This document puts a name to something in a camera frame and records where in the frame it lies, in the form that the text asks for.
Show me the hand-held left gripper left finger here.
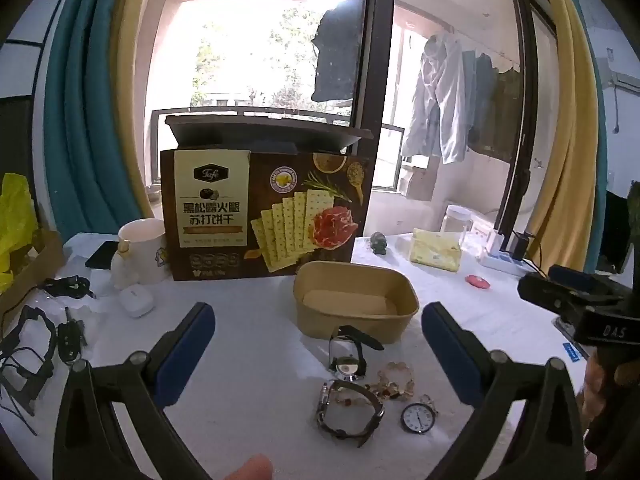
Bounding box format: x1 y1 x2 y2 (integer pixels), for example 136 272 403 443
52 302 217 480

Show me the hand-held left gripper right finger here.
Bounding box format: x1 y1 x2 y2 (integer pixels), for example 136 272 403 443
421 302 587 480

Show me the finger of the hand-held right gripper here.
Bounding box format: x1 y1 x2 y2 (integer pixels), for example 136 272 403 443
550 304 640 346
517 266 628 312

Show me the beaded bracelet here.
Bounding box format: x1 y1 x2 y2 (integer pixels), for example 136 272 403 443
367 361 417 402

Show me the small pocket watch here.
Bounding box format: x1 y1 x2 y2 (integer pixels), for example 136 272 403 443
400 394 439 435

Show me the silver watch with black strap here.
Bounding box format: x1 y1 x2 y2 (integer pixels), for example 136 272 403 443
328 325 385 382

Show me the metal band wristwatch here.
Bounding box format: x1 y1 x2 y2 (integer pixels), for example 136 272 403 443
316 379 386 448

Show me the brown paper bowl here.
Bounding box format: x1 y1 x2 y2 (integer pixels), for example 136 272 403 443
292 261 420 345

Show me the person's left hand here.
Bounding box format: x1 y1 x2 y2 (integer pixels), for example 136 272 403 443
227 454 275 480

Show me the small plastic packet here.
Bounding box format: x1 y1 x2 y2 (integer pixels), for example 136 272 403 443
552 320 587 362

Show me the black charger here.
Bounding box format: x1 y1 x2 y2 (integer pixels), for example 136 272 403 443
507 232 535 261

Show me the white earbuds case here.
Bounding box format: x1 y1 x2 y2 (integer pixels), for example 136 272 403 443
118 285 155 319

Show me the white power strip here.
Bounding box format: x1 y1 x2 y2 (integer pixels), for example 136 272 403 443
476 247 532 277

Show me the white tablecloth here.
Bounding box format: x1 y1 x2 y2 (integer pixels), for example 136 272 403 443
0 232 603 480

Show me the yellow tissue pack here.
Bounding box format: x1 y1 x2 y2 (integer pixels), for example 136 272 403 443
410 227 463 272

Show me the white mug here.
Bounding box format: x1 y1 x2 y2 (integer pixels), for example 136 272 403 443
118 218 171 283

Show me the black car key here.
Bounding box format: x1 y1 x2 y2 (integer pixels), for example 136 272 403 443
56 307 87 364

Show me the black phone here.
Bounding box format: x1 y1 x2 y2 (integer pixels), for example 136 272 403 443
85 241 121 269

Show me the glass jar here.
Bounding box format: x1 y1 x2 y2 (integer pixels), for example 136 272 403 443
440 205 474 237

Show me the yellow curtain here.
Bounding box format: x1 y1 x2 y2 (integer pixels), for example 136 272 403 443
527 0 607 272
116 0 168 217

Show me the brown cracker box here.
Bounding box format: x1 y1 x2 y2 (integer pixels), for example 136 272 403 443
160 115 376 281

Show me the cardboard box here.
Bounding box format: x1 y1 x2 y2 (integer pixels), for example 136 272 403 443
0 230 66 332
400 162 439 202

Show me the dark green hanging garment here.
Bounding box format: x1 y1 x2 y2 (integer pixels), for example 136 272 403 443
470 65 526 163

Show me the yellow plastic bag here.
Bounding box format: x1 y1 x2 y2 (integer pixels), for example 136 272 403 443
0 173 42 293

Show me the blue hanging shirt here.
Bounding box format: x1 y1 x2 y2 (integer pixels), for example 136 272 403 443
462 50 495 151

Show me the white air conditioner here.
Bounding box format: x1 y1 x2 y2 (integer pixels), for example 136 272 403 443
595 55 640 94

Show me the white hanging shirt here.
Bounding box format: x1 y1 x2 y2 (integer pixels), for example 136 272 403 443
400 34 469 166

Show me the dark hanging shirt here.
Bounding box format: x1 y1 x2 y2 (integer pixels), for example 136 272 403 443
310 0 367 107

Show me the black strap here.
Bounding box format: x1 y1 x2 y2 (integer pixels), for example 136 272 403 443
42 276 96 301

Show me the black door frame post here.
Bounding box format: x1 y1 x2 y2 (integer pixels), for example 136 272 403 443
348 0 397 161
495 0 540 242

